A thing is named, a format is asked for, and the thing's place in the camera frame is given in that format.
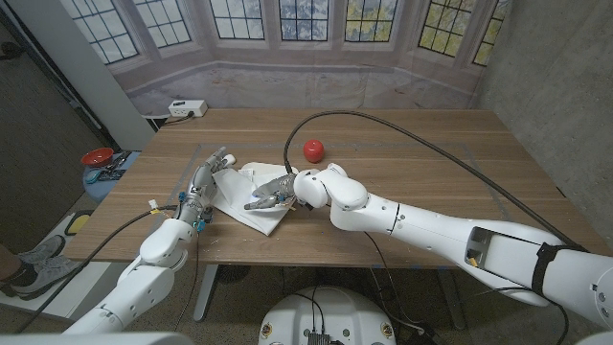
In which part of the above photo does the person's leg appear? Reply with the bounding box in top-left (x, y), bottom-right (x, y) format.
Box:
top-left (0, 244), bottom-right (25, 285)

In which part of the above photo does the dark perforated wall panel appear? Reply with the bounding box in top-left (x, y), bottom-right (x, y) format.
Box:
top-left (0, 18), bottom-right (116, 250)

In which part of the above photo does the red bowl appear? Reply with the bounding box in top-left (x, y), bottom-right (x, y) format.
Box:
top-left (79, 147), bottom-right (115, 168)

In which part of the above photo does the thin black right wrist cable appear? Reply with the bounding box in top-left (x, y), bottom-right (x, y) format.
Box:
top-left (363, 231), bottom-right (571, 345)

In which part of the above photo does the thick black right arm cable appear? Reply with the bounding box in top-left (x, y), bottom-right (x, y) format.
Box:
top-left (283, 109), bottom-right (588, 253)

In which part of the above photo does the blue round stool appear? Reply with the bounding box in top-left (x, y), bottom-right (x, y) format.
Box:
top-left (82, 150), bottom-right (141, 203)

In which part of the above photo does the black power strip cable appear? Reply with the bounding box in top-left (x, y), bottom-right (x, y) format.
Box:
top-left (162, 110), bottom-right (195, 127)

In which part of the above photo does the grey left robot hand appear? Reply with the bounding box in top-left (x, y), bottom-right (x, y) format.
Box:
top-left (174, 146), bottom-right (237, 234)

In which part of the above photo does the blue handled tool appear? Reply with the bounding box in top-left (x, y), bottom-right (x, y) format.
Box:
top-left (84, 165), bottom-right (128, 184)

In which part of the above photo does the white power strip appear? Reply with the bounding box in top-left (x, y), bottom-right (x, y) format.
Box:
top-left (168, 99), bottom-right (209, 119)

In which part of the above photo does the printed window backdrop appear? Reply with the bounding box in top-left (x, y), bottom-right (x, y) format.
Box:
top-left (59, 0), bottom-right (511, 116)

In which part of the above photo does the thin black left wrist cable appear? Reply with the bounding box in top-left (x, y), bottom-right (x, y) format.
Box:
top-left (171, 230), bottom-right (201, 333)

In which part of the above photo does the white floor mat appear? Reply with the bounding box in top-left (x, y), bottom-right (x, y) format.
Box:
top-left (0, 210), bottom-right (116, 317)

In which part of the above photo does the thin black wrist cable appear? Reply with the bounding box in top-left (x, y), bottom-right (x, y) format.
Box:
top-left (171, 230), bottom-right (201, 333)
top-left (363, 231), bottom-right (571, 345)

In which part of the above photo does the yellow black foot pedal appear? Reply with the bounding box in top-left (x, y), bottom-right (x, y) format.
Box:
top-left (64, 210), bottom-right (95, 237)

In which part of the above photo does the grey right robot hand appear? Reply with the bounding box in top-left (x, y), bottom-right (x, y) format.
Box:
top-left (243, 172), bottom-right (301, 212)

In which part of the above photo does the grey sneaker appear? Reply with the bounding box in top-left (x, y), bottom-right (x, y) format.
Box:
top-left (8, 255), bottom-right (90, 301)
top-left (12, 234), bottom-right (66, 265)

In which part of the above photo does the grey table leg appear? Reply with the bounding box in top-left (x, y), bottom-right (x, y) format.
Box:
top-left (193, 264), bottom-right (220, 322)
top-left (435, 268), bottom-right (468, 331)

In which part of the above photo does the red apple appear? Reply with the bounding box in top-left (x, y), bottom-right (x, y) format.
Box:
top-left (303, 138), bottom-right (326, 165)

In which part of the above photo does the white cloth napkin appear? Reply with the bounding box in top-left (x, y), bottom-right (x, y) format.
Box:
top-left (210, 162), bottom-right (296, 237)

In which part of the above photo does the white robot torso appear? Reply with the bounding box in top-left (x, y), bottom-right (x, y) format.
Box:
top-left (258, 286), bottom-right (397, 345)

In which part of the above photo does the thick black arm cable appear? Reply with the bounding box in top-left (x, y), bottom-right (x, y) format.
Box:
top-left (16, 204), bottom-right (181, 334)
top-left (283, 109), bottom-right (588, 253)

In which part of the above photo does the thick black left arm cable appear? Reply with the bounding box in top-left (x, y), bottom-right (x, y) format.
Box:
top-left (16, 204), bottom-right (181, 334)

